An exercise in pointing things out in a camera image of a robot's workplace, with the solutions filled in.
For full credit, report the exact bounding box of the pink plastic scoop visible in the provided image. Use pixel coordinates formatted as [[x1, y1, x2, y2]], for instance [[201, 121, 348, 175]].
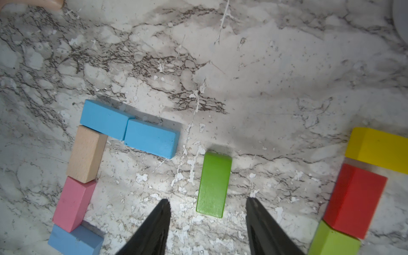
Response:
[[0, 0, 64, 11]]

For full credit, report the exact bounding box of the light blue block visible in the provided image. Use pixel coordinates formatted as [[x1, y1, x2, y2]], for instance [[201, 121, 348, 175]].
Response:
[[48, 225, 104, 255], [80, 99, 136, 141]]

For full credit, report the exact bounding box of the lime green block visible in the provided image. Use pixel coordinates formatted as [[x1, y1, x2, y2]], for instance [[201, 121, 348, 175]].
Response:
[[308, 220, 361, 255]]

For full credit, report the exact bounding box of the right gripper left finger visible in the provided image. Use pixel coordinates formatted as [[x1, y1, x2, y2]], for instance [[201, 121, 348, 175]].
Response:
[[117, 199, 171, 255]]

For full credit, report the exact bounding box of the red block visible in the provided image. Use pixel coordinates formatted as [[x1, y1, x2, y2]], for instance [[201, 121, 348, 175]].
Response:
[[323, 164, 388, 239]]

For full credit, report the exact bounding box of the dark green block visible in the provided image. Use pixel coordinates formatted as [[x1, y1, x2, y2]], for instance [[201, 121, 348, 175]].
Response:
[[196, 152, 232, 218]]

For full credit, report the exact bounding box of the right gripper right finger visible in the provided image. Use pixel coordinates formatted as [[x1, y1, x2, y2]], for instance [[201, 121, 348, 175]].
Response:
[[246, 197, 304, 255]]

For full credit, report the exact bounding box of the pink block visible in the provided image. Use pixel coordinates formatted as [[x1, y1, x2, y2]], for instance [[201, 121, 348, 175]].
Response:
[[52, 176, 97, 233]]

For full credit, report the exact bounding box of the natural wood block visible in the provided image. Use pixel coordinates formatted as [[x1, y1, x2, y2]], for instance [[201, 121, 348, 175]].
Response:
[[67, 125, 107, 183]]

